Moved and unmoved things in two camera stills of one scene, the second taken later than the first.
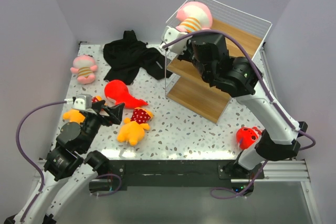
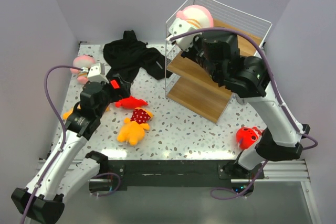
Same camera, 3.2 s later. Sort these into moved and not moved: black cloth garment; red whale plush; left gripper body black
Moved: left gripper body black
Not moved: black cloth garment; red whale plush
